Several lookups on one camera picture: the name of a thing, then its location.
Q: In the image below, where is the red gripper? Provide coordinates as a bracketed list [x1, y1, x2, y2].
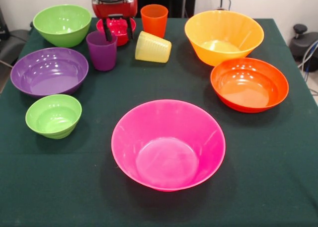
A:
[91, 0, 138, 42]

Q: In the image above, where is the purple cup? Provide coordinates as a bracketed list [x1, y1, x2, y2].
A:
[85, 30, 118, 72]

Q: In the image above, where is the yellow cup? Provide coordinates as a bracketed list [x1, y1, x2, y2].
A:
[135, 30, 172, 64]

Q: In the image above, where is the pink bowl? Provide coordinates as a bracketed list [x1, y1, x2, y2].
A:
[111, 99, 227, 193]

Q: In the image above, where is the yellow bowl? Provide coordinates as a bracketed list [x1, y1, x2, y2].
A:
[184, 10, 265, 67]

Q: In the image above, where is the red bowl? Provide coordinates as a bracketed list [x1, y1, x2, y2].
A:
[96, 17, 137, 47]

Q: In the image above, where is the orange cup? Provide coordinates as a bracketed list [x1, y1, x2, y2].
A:
[140, 4, 169, 39]

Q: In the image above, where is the large green bowl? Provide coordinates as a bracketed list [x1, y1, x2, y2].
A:
[32, 4, 92, 48]

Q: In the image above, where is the purple bowl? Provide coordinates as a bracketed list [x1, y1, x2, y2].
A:
[10, 47, 89, 99]

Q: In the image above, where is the dark grey chair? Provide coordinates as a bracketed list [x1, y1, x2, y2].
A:
[0, 5, 33, 66]

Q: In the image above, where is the small green bowl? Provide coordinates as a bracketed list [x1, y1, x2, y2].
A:
[25, 94, 82, 140]

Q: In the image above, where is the orange bowl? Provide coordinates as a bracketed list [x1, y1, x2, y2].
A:
[210, 57, 290, 113]

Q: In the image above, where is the dark green tablecloth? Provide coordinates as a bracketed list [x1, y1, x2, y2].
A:
[0, 17, 318, 227]

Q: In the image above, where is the black round equipment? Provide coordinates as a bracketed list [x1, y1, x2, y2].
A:
[289, 24, 318, 62]

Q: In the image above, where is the grey blue cable bundle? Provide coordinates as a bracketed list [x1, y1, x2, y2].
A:
[298, 39, 318, 74]

